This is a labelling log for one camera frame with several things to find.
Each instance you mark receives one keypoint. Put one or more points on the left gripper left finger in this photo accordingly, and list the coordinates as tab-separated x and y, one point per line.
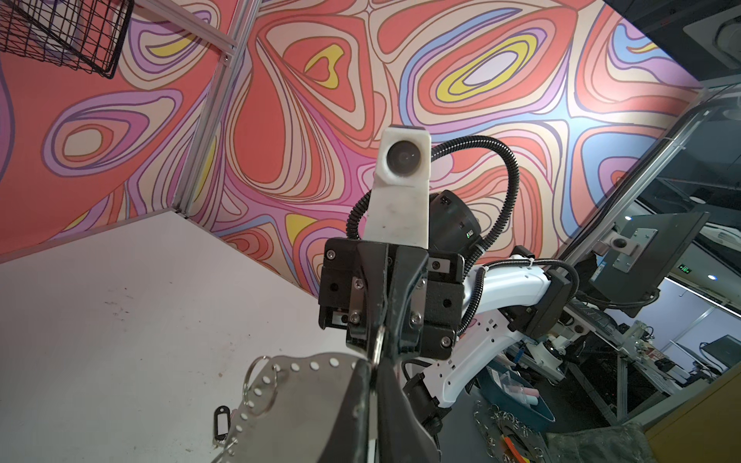
349	438

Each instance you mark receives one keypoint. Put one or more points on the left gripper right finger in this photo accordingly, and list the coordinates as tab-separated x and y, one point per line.
401	438

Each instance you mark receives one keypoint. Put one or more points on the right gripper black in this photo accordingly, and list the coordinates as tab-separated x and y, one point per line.
425	295

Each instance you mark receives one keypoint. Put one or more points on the black key tag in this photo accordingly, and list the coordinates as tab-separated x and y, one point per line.
221	424

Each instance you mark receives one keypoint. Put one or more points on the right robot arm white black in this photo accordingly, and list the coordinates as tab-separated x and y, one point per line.
504	302

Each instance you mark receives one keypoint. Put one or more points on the black monitor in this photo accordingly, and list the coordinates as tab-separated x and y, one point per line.
639	258

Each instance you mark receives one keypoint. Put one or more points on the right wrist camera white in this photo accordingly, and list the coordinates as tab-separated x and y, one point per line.
399	207

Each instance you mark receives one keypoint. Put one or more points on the black wire basket back wall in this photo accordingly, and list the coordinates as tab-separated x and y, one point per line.
84	35

